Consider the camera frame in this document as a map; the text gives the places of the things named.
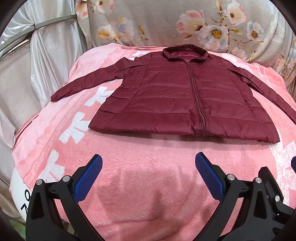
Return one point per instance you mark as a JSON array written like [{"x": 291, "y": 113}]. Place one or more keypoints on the grey floral sheet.
[{"x": 157, "y": 23}]

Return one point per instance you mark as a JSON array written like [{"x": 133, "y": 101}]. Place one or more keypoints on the white translucent curtain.
[{"x": 53, "y": 58}]

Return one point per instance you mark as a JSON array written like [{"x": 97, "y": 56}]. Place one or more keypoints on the grey metal rod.
[{"x": 57, "y": 21}]

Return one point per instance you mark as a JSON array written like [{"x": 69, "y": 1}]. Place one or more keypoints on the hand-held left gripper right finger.
[{"x": 209, "y": 178}]

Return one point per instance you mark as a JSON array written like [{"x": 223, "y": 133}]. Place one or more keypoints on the maroon puffer jacket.
[{"x": 166, "y": 97}]

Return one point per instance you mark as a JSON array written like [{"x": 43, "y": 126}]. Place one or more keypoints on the pink printed blanket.
[{"x": 143, "y": 185}]

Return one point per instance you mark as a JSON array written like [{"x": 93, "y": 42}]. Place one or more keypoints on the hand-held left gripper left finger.
[{"x": 89, "y": 178}]

